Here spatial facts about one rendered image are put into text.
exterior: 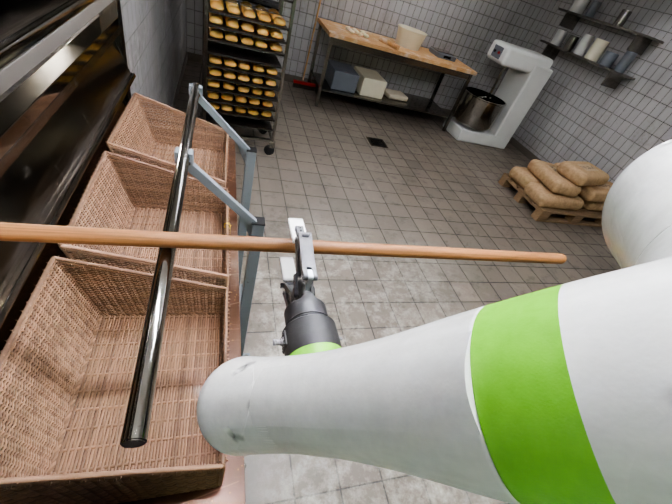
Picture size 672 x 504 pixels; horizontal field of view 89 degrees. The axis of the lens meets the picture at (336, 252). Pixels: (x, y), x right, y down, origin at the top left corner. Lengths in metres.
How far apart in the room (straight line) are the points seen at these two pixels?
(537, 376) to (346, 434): 0.14
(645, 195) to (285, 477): 1.63
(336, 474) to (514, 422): 1.62
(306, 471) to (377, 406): 1.53
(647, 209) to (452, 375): 0.17
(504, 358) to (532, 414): 0.03
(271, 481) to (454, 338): 1.56
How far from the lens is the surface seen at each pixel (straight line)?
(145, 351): 0.59
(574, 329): 0.19
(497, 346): 0.20
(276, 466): 1.75
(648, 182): 0.32
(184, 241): 0.70
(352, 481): 1.81
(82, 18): 1.09
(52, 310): 1.19
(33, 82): 1.34
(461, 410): 0.20
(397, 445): 0.24
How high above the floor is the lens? 1.67
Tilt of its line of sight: 40 degrees down
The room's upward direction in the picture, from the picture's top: 20 degrees clockwise
